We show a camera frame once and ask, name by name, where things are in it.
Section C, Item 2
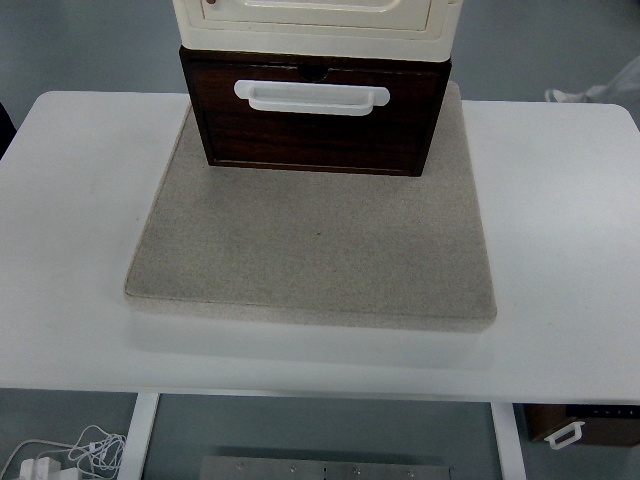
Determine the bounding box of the white drawer handle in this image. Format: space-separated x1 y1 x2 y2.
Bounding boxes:
232 78 391 118

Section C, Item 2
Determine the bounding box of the dark brown cabinet base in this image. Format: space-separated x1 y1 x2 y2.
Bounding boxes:
178 45 454 179

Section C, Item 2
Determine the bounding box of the grey square mat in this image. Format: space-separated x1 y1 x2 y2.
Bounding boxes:
123 82 500 335

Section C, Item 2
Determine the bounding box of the white table leg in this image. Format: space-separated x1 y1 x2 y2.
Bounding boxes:
119 393 161 480
489 402 527 480

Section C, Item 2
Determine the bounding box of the brown wooden box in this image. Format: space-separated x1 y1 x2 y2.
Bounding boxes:
524 403 640 449

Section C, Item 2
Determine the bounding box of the white charger plug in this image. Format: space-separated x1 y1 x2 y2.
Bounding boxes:
18 455 64 480

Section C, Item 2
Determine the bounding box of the white cable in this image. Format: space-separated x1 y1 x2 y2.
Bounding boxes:
0 425 129 480

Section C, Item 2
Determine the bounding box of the small white box handle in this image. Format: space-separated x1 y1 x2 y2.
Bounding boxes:
543 420 587 451

